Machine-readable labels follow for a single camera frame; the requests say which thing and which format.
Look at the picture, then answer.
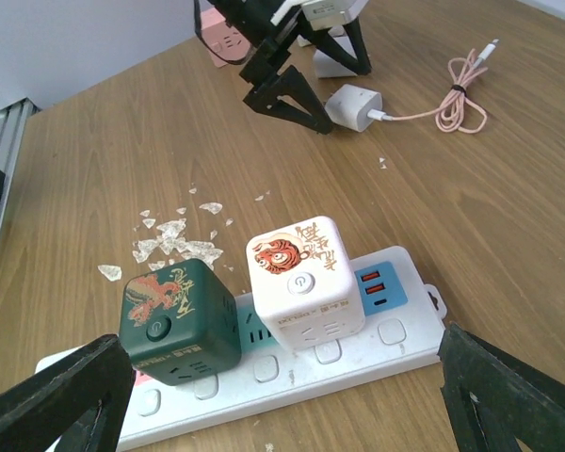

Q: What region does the pink cube socket adapter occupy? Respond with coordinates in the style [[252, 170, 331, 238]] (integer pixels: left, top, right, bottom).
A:
[[201, 8, 251, 68]]

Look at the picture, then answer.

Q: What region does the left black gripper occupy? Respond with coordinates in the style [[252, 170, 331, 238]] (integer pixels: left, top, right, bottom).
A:
[[209, 0, 372, 135]]

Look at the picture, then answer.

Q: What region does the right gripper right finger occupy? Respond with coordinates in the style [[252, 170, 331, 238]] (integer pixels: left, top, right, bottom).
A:
[[438, 323, 565, 451]]

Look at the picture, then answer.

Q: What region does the white cube adapter red print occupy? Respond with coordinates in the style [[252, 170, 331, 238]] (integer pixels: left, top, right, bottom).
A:
[[246, 216, 365, 350]]

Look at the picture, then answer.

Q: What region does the green dragon cube adapter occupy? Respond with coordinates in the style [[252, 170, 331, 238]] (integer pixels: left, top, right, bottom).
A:
[[119, 258, 242, 386]]

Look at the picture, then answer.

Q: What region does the white power strip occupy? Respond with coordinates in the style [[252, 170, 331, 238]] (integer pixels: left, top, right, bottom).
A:
[[117, 246, 447, 451]]

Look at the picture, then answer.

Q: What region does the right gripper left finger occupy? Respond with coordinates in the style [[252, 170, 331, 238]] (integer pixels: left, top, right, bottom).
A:
[[0, 334, 136, 451]]

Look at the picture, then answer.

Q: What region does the pink usb cable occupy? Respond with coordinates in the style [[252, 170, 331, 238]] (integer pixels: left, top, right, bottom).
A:
[[380, 38, 501, 135]]

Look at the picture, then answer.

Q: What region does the white paper scrap pile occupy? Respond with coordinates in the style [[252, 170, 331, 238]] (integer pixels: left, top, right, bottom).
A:
[[97, 202, 224, 282]]

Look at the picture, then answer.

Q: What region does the white usb charger plug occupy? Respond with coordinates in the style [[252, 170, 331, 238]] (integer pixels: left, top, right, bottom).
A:
[[325, 84, 385, 133]]

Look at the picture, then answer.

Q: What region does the aluminium front rail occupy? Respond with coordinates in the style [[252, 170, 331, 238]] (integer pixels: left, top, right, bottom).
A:
[[0, 97, 40, 302]]

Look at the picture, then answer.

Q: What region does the white plug adapter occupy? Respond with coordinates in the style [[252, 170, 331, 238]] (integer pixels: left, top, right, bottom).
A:
[[313, 35, 356, 79]]

